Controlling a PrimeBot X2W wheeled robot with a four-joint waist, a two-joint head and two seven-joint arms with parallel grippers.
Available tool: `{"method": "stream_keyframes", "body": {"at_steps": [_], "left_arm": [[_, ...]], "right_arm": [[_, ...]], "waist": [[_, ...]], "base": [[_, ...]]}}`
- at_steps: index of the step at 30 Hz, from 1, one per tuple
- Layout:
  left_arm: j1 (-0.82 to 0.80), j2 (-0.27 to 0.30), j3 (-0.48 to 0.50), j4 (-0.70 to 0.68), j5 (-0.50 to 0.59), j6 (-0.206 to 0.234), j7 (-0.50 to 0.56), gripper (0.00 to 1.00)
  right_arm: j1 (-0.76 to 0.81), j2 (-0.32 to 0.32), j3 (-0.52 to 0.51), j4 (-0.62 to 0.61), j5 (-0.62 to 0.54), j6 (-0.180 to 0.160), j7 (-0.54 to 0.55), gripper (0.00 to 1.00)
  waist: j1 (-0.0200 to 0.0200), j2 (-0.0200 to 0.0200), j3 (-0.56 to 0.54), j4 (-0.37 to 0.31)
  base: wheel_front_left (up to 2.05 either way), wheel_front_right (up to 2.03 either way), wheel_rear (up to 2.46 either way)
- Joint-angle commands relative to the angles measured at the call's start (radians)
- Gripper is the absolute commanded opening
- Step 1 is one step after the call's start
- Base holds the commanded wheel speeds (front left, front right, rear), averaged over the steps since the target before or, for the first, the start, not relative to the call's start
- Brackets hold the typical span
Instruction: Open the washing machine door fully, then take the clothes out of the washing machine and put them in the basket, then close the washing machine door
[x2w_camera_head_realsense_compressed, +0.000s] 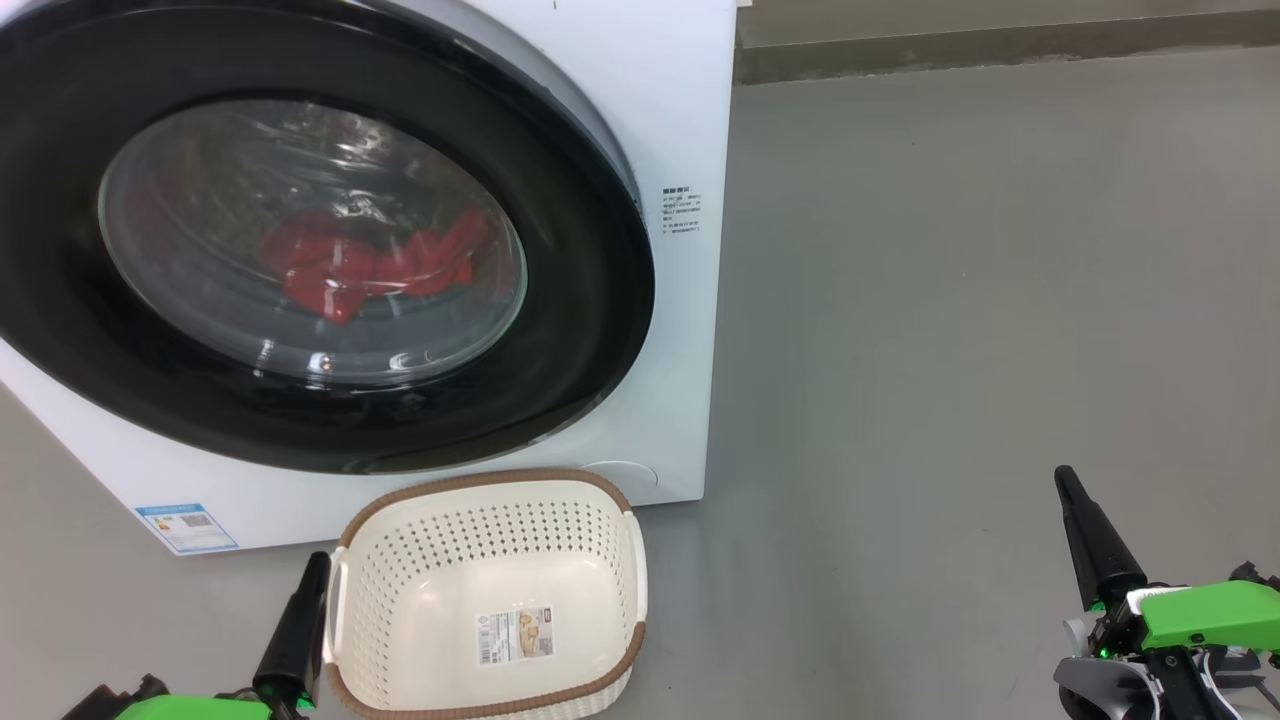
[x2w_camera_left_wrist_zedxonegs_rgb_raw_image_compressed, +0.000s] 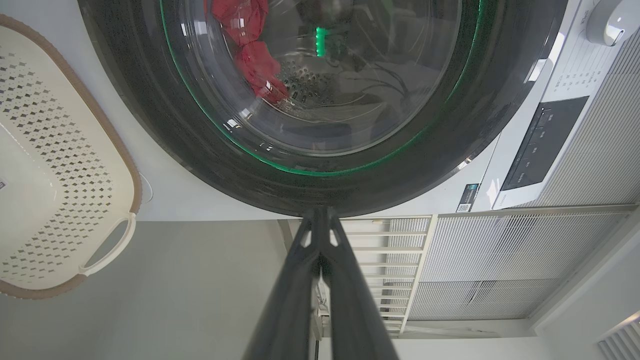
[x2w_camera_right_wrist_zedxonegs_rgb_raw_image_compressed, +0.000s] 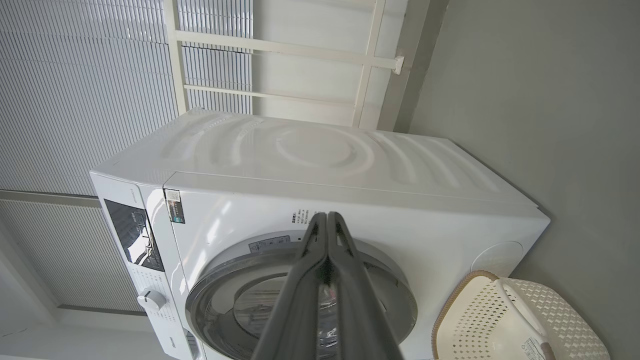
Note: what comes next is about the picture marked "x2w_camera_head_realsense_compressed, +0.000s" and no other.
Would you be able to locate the printed product label sticker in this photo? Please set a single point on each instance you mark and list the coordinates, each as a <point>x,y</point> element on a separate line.
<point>515,636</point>

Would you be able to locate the white front-load washing machine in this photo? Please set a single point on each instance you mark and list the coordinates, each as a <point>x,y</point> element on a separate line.
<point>680,350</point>

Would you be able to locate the small black text sticker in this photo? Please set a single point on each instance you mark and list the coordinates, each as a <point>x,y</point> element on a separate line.
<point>681,210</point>

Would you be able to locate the cream laundry basket brown rim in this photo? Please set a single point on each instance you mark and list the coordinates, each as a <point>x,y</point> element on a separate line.
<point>500,560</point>

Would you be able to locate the blue energy label sticker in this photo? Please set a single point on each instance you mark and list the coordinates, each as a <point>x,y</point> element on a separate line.
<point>187,528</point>

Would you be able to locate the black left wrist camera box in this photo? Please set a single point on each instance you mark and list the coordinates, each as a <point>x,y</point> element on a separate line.
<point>115,702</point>

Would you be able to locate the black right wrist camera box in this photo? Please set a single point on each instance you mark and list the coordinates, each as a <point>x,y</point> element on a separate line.
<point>1255,575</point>

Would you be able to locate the red and white garment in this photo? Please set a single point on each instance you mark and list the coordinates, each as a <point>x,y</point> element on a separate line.
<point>330,270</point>

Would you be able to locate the round drain filter cover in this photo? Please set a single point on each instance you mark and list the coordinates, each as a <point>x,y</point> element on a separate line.
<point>625,475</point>

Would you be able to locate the black round glass washer door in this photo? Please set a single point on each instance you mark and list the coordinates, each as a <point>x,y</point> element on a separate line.
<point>585,300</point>

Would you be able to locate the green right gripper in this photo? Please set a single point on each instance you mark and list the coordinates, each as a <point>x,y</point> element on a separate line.
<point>1210,615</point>

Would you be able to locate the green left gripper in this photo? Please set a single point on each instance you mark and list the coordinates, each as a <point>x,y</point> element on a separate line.
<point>200,709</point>

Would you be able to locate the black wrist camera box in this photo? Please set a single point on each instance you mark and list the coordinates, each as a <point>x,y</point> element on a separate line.
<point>1255,575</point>
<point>115,702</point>

